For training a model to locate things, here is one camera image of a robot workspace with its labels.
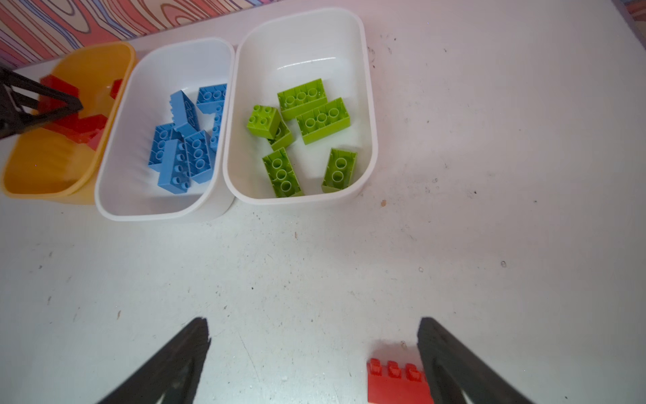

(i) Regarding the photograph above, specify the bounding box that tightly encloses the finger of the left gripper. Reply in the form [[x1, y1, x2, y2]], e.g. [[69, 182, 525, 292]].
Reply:
[[1, 67, 83, 139]]

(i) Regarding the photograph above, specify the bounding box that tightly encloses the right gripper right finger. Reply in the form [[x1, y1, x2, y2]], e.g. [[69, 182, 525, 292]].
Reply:
[[417, 317, 530, 403]]

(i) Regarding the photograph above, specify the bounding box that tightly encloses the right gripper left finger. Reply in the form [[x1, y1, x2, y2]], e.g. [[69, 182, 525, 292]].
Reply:
[[101, 317, 210, 403]]

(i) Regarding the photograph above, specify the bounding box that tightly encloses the red lego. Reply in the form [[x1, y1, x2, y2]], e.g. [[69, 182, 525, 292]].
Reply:
[[367, 358, 434, 404], [37, 75, 123, 151]]

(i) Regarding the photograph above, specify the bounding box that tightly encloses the blue lego cluster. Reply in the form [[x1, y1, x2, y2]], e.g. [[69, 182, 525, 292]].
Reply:
[[148, 123, 183, 172]]

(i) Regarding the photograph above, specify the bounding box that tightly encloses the blue lego pair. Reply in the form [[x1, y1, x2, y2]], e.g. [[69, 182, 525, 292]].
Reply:
[[170, 90, 200, 138]]

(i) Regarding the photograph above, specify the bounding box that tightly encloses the extra blue lego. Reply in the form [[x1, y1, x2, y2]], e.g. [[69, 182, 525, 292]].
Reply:
[[184, 131, 215, 183]]

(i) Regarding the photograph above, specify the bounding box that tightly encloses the blue lego mid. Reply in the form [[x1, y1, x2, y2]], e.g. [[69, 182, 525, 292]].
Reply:
[[196, 84, 227, 114]]

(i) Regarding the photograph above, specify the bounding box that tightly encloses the green lego cluster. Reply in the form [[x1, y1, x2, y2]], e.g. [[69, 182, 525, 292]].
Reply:
[[262, 147, 304, 198]]

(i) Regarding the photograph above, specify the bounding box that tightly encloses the small green lego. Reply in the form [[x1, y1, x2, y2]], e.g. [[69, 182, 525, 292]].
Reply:
[[321, 148, 357, 193]]

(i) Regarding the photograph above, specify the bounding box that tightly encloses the lone green lego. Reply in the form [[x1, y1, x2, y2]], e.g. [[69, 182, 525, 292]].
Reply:
[[247, 104, 281, 140]]

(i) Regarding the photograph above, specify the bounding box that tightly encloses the yellow plastic bin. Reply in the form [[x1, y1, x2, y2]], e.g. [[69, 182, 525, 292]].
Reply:
[[2, 42, 137, 205]]

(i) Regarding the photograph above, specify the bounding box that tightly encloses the middle white plastic bin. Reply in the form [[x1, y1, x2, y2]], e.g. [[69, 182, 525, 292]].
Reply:
[[95, 38, 235, 222]]

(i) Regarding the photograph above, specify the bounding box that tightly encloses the white plastic bin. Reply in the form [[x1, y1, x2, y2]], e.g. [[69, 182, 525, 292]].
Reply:
[[95, 38, 235, 222], [223, 8, 379, 209]]

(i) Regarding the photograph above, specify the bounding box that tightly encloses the right white plastic bin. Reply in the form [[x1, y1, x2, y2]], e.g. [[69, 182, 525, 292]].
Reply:
[[223, 8, 379, 209]]

